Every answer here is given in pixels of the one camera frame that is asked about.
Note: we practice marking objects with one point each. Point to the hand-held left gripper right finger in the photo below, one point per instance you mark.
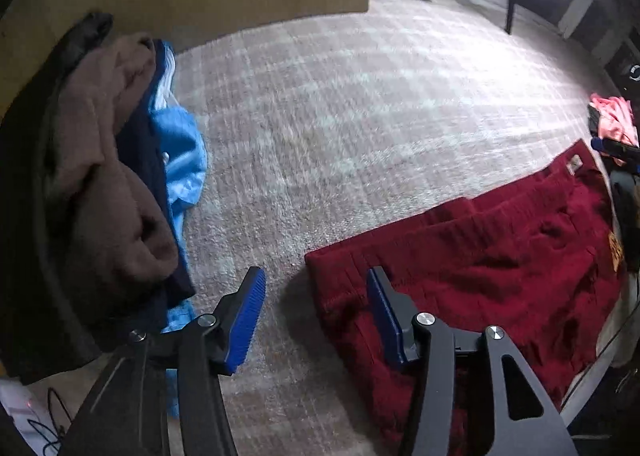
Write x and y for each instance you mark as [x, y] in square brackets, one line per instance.
[385, 321]

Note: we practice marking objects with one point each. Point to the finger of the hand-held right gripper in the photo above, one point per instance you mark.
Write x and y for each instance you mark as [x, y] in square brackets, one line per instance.
[617, 150]

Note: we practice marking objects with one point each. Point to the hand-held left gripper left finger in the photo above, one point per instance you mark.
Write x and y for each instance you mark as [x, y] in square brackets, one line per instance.
[245, 326]

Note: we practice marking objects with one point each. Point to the dark red pants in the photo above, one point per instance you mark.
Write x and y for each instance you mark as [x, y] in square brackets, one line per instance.
[500, 261]

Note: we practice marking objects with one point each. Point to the pink garment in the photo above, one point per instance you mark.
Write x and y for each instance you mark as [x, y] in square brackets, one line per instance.
[615, 118]

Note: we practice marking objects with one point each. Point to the dark grey garment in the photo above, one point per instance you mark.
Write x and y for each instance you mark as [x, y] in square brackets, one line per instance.
[627, 201]

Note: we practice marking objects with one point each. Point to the light blue garment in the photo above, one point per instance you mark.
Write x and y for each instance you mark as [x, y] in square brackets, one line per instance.
[182, 161]

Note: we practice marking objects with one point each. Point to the navy garment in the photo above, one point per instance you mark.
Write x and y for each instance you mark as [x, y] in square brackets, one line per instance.
[147, 156]

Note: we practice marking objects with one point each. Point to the plaid woven rug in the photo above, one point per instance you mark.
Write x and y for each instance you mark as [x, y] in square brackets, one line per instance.
[350, 126]

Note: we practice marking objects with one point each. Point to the brown garment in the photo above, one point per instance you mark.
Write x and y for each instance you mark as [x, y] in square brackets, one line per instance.
[100, 176]

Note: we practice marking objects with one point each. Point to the white garment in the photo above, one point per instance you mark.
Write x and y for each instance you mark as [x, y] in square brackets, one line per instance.
[164, 83]

